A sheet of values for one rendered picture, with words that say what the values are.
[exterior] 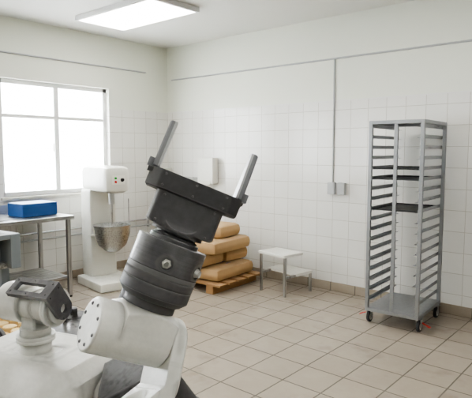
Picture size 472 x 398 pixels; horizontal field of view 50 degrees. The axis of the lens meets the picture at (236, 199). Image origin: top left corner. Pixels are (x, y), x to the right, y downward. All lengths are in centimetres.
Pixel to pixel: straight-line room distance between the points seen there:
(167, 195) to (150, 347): 18
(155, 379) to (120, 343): 7
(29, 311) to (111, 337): 33
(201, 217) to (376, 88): 496
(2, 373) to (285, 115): 539
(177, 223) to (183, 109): 662
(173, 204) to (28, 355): 43
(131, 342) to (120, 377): 22
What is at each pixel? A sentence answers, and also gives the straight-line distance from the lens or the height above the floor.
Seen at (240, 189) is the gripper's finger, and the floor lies 151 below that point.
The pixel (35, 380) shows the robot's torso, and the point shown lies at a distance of 89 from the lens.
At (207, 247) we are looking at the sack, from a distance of 561.
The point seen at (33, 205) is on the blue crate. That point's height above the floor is 100.
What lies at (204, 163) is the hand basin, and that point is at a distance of 674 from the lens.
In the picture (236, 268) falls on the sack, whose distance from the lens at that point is 590.
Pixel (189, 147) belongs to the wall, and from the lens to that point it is 712.
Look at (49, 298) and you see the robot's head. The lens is 87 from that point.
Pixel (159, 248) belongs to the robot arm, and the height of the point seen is 145.
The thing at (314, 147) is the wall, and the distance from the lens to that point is 584.
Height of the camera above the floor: 156
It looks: 5 degrees down
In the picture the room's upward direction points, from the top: straight up
